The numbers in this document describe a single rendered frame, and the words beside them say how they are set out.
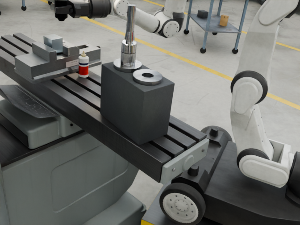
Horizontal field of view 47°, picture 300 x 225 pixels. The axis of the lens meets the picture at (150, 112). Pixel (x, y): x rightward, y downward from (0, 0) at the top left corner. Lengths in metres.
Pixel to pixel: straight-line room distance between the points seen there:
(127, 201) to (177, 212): 0.44
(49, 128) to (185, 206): 0.66
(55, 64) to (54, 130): 0.27
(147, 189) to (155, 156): 1.30
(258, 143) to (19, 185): 0.97
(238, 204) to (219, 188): 0.11
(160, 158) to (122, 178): 0.85
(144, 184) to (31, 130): 1.19
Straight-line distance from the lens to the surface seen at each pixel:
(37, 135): 1.35
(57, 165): 1.48
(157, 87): 1.00
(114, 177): 1.81
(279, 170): 1.53
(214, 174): 1.63
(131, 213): 1.90
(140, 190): 2.31
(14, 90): 1.51
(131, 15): 1.04
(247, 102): 1.39
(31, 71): 1.40
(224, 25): 4.88
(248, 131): 1.51
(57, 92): 1.34
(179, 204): 1.55
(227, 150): 1.80
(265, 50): 1.36
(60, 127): 1.38
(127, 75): 1.05
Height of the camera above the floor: 1.59
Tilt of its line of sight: 31 degrees down
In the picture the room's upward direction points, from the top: 7 degrees clockwise
